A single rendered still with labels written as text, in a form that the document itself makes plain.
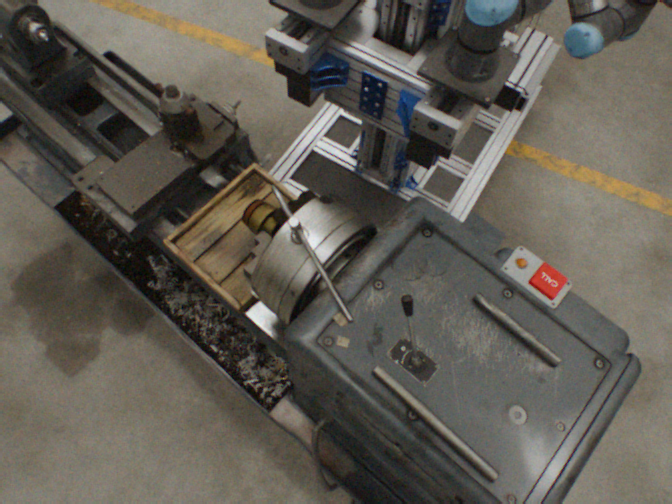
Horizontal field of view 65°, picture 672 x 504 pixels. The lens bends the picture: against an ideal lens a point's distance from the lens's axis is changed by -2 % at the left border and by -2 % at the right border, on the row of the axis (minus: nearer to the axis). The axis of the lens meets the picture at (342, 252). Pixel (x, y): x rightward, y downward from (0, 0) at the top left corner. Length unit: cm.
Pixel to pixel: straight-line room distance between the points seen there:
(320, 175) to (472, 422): 163
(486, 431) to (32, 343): 203
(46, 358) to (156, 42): 182
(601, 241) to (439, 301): 187
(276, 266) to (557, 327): 59
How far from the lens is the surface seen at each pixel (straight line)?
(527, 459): 107
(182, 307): 184
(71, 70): 200
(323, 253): 113
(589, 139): 321
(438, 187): 249
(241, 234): 155
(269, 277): 117
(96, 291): 260
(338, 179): 244
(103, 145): 185
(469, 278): 113
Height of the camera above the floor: 225
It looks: 64 degrees down
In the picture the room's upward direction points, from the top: 7 degrees clockwise
